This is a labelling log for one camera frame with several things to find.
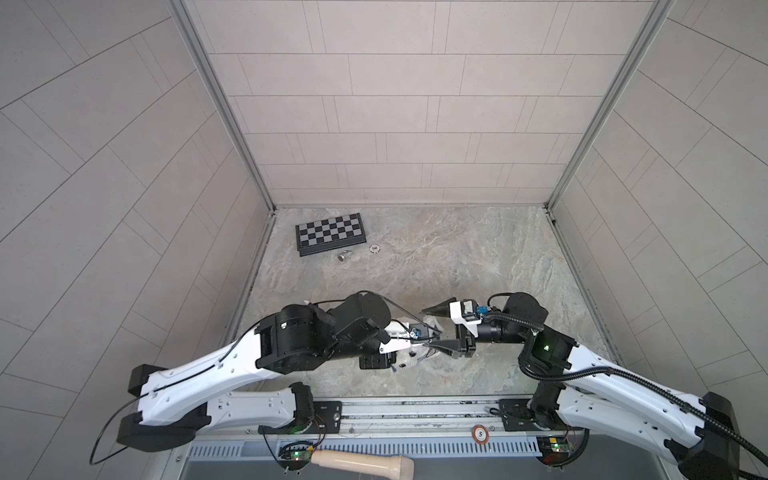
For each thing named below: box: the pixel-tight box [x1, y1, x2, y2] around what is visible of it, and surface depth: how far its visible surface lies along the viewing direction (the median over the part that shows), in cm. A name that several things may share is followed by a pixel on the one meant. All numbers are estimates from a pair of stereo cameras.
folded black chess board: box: [295, 212, 367, 257], surface depth 105 cm
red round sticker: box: [472, 424, 490, 445], surface depth 71 cm
